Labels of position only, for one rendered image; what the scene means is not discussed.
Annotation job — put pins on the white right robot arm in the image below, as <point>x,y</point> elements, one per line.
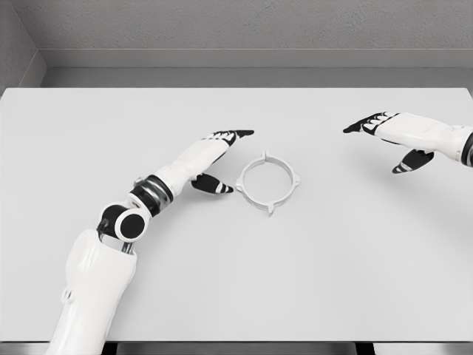
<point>458,142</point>

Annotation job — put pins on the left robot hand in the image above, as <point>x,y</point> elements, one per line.
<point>201,155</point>

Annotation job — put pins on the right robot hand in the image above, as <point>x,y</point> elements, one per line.
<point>406,131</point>

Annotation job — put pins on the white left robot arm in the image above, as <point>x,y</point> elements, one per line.
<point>99,273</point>

